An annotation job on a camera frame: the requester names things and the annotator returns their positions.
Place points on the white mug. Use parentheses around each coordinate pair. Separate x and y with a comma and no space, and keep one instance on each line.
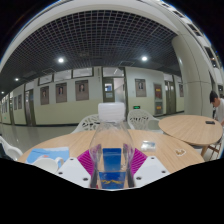
(46,164)

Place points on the dark door with window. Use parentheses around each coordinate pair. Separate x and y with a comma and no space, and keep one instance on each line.
(108,90)

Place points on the white lattice plastic chair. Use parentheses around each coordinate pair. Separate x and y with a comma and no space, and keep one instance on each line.
(87,124)
(141,119)
(10,150)

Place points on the framed wall portraits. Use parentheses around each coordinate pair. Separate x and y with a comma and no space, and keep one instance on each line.
(82,90)

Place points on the brown notice board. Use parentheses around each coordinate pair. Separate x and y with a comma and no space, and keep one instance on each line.
(158,99)

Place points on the black phone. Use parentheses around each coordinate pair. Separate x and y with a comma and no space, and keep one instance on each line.
(210,122)

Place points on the small clear plastic packet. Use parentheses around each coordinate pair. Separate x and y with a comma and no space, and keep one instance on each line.
(148,145)

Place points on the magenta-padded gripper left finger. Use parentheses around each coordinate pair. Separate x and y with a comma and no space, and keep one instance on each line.
(74,173)

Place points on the round wooden table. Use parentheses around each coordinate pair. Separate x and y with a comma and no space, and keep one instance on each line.
(190,128)

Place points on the light blue cloth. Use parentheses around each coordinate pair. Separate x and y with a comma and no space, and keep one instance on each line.
(46,152)

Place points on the person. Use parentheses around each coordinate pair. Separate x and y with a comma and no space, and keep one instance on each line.
(220,108)

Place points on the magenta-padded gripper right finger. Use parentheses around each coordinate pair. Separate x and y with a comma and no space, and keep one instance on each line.
(150,171)

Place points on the clear bottle with blue label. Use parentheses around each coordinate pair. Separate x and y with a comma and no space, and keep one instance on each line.
(111,156)

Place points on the round ceiling lights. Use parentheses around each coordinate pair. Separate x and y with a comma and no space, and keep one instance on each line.
(60,60)

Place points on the green exit sign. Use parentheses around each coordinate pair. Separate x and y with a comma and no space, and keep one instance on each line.
(136,107)

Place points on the wooden chair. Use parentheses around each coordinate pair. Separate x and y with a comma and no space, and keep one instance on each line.
(218,148)

